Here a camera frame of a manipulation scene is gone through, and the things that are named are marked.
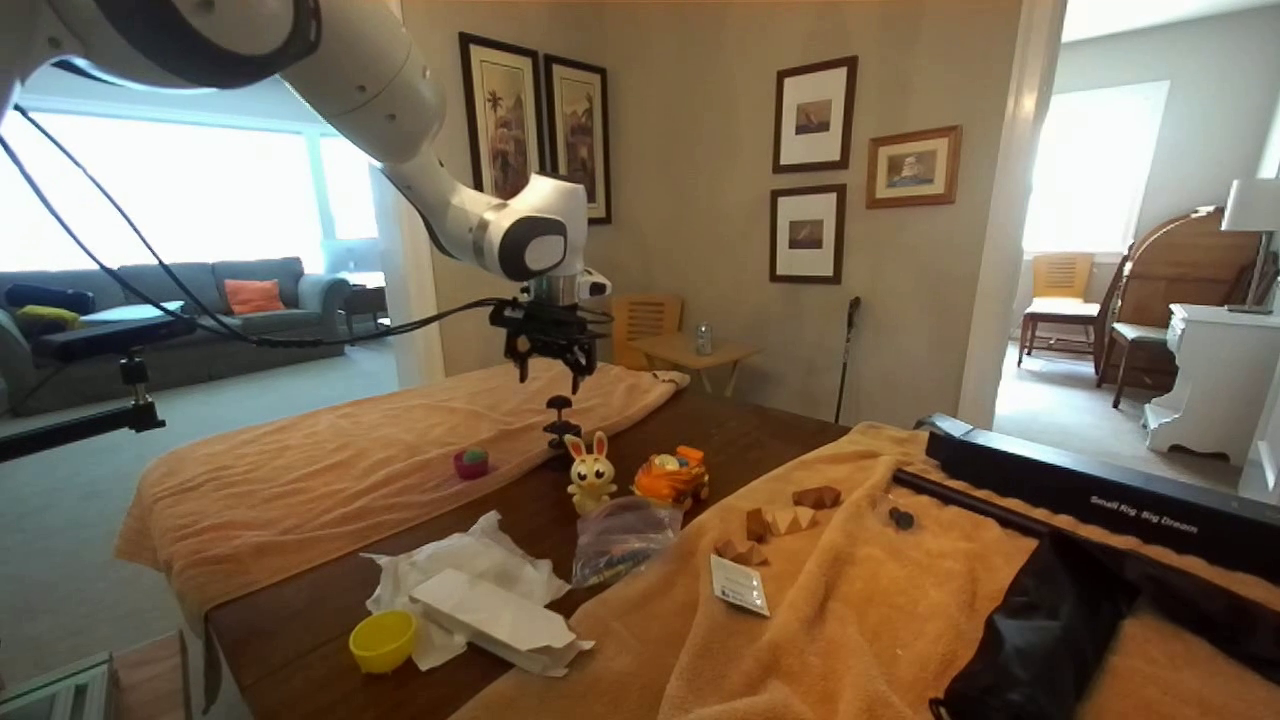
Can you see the wood framed landscape picture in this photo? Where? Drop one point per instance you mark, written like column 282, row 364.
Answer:
column 915, row 171

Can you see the tall framed picture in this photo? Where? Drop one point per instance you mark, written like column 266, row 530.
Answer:
column 578, row 121
column 503, row 92

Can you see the black clamp object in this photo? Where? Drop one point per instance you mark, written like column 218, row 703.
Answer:
column 561, row 428

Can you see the white paper bag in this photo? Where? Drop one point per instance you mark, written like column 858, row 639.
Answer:
column 503, row 623

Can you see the tall framed picture right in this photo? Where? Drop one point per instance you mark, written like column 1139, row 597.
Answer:
column 578, row 121

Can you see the lower small framed picture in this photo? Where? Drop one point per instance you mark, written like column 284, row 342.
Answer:
column 807, row 233

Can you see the small white card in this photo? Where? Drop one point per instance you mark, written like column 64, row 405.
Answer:
column 737, row 586

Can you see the orange towel on left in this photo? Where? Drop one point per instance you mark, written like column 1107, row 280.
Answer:
column 257, row 505

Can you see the orange towel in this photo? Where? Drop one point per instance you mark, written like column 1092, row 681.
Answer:
column 257, row 505
column 920, row 597

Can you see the grey sofa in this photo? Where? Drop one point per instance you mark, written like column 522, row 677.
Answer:
column 218, row 345

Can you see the orange towel on right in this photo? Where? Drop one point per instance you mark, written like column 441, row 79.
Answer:
column 920, row 597

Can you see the brown wooden blocks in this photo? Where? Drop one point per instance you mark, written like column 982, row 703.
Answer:
column 779, row 523

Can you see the pink cup with green ball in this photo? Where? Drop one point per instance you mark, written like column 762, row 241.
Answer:
column 469, row 460

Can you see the white cabinet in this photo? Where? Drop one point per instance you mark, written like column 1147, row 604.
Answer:
column 1221, row 379

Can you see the black keyboard case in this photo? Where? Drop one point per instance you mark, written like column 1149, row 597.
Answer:
column 1200, row 523

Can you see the small framed picture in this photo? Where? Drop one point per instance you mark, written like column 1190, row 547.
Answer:
column 807, row 233
column 814, row 115

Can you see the orange tiger toy car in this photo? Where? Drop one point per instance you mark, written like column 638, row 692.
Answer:
column 675, row 477

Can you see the wooden folding table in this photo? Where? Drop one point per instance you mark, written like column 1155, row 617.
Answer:
column 648, row 333

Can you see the upper small framed picture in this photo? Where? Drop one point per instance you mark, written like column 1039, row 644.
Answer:
column 814, row 115

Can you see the clear plastic bag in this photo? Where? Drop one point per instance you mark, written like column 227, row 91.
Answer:
column 620, row 539

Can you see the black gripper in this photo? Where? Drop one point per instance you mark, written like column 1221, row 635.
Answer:
column 553, row 312

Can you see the yellow plastic bowl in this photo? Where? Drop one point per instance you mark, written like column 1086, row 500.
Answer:
column 383, row 641

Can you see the tall framed picture left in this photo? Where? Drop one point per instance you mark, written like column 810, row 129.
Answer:
column 503, row 92

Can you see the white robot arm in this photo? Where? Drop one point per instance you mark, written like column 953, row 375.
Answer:
column 361, row 74

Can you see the white crumpled tissue paper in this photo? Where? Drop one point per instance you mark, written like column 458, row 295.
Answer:
column 480, row 550

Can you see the wooden chair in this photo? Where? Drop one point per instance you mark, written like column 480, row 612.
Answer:
column 1183, row 260

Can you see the orange sofa cushion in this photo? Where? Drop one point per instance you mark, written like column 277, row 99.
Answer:
column 255, row 299

